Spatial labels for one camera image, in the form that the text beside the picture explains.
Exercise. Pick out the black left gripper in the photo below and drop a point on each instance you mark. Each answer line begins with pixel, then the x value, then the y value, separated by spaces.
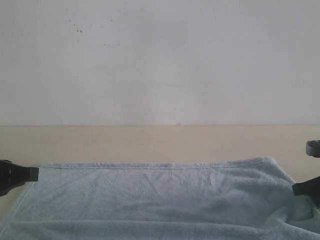
pixel 25 175

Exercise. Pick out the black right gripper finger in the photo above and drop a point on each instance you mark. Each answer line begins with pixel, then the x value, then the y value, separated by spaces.
pixel 310 188

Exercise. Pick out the light blue fleece towel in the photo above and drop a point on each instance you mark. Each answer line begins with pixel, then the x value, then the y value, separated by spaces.
pixel 249 199

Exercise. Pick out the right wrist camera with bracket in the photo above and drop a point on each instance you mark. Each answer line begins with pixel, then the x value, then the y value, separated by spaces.
pixel 312 148

